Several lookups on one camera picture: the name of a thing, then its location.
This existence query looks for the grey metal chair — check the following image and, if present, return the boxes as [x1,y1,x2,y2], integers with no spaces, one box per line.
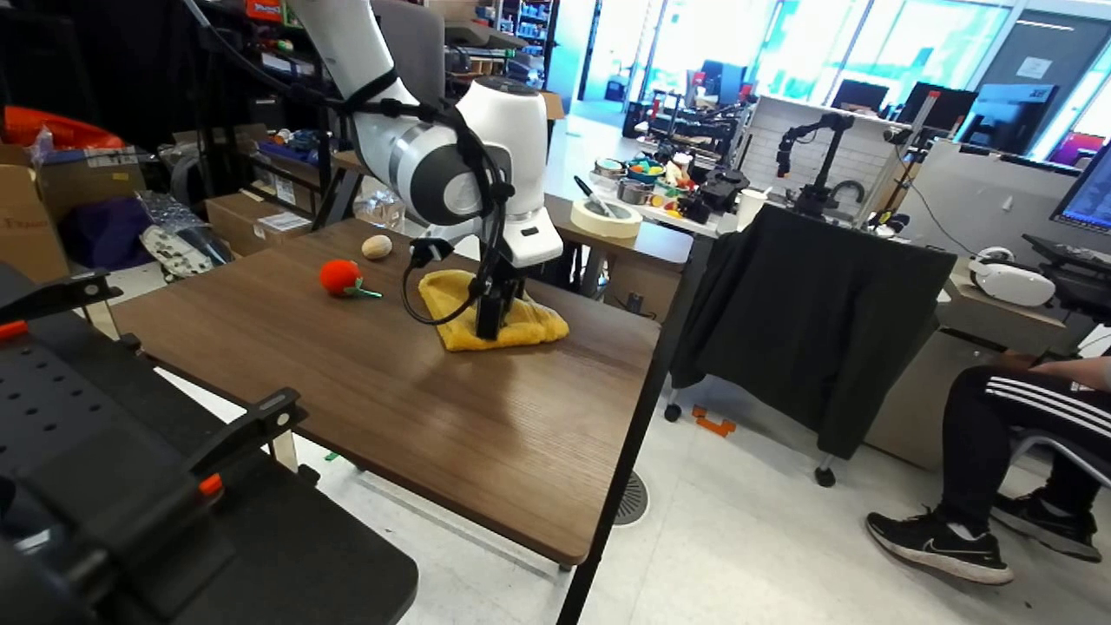
[1003,404,1111,488]

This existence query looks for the seated person grey hoodie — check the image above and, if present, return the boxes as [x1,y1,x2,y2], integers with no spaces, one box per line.
[866,347,1111,589]

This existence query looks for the clear plastic bottles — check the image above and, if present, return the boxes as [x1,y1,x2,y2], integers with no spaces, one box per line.
[351,172,411,231]

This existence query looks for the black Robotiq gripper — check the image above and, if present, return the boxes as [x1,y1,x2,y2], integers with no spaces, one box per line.
[471,259,519,343]

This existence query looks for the large blue screen monitor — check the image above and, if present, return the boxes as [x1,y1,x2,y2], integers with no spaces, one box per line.
[1050,141,1111,237]

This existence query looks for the cream egg toy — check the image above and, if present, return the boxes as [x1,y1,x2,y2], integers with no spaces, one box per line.
[359,229,400,263]

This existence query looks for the white VR headset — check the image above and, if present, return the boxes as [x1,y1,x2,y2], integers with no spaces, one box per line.
[965,243,1059,313]

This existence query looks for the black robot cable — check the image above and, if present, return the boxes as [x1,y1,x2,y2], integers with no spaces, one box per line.
[169,0,519,331]

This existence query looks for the black computer monitor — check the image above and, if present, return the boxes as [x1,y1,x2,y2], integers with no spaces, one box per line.
[899,78,972,136]
[831,76,891,116]
[957,78,1061,160]

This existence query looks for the black perforated mount plate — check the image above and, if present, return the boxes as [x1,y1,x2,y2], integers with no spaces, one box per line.
[0,332,422,625]

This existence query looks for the white tape roll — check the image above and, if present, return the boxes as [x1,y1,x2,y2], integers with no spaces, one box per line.
[570,189,647,247]

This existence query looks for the red ball toy green stem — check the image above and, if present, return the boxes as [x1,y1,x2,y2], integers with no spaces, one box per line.
[316,253,384,306]

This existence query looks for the orange red bag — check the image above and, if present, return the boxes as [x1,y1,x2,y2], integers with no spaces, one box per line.
[0,100,129,154]

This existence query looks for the brown cardboard box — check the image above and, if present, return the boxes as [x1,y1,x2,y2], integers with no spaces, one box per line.
[0,160,73,287]
[205,188,311,259]

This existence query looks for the yellow terry towel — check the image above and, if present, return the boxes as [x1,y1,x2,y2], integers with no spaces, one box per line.
[412,268,574,357]

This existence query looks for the black clamp orange tips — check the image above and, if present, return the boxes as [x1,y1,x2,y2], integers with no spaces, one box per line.
[66,384,311,548]
[0,268,126,347]

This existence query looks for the white cluttered desk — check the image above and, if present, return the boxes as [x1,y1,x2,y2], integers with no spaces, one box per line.
[577,136,776,247]

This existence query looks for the brown wooden side table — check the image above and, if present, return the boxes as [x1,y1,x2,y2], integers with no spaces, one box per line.
[540,188,699,326]

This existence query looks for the black storage shelf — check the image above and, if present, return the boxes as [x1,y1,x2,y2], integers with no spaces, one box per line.
[169,0,374,229]

